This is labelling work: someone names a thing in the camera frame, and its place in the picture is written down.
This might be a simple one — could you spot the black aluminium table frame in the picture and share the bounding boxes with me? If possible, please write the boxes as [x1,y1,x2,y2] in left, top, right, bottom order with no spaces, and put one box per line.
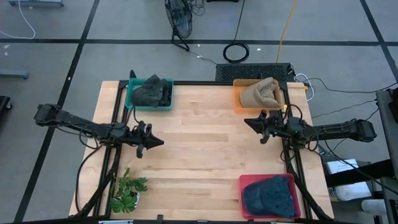
[70,70,335,224]

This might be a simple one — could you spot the grey metal floor base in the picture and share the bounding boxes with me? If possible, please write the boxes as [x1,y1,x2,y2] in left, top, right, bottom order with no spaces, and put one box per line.
[7,0,65,7]
[0,68,30,79]

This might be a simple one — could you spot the white paper sheet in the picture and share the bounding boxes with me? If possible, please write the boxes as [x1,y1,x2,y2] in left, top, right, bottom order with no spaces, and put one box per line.
[325,158,360,174]

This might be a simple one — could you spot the black beam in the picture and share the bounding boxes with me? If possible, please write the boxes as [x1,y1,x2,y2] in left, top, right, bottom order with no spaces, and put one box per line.
[325,159,398,187]

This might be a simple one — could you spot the green plant in white pot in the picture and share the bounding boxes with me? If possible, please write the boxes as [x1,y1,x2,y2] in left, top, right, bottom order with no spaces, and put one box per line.
[108,169,149,217]

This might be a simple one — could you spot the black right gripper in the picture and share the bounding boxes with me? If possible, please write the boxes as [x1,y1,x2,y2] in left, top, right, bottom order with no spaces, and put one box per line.
[244,108,282,145]

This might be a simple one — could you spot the tangled black cables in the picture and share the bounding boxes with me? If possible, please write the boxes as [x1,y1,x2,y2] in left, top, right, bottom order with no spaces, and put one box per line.
[186,0,206,16]

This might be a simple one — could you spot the white paper roll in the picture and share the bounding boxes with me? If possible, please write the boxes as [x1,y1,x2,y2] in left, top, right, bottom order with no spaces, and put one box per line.
[329,181,373,202]

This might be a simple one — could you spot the black coiled cable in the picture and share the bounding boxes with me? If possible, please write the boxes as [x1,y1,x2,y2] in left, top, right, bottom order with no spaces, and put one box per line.
[222,0,251,64]

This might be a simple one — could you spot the white floor cable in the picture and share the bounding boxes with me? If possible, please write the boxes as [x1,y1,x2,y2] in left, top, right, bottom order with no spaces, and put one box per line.
[0,0,37,40]

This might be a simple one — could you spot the red plastic bin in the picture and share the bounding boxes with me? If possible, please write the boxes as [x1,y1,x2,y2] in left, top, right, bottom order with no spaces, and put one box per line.
[238,173,302,220]

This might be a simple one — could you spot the black floor fan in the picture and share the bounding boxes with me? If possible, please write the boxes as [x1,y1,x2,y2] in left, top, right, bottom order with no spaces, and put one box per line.
[164,0,193,52]

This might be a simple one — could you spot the orange plastic bin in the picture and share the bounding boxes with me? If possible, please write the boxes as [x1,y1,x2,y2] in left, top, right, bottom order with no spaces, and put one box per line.
[232,78,283,114]

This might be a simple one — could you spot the grey cylinder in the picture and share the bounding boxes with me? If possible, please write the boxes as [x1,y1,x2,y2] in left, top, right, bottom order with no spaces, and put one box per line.
[360,198,388,216]

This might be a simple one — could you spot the thick black cable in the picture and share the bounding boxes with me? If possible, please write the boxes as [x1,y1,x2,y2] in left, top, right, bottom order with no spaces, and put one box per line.
[75,143,106,215]

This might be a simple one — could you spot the teal plastic bin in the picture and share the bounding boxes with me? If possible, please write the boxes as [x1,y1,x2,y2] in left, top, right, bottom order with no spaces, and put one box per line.
[124,77,174,111]

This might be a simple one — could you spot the yellow cable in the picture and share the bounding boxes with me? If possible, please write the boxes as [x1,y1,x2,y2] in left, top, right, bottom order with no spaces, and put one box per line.
[275,0,299,63]

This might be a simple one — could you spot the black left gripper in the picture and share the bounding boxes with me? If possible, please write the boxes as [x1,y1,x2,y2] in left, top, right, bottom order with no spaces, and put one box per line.
[133,121,165,159]

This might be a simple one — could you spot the black perforated computer case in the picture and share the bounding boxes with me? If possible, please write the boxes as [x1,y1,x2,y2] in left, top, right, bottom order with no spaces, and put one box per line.
[215,62,296,83]

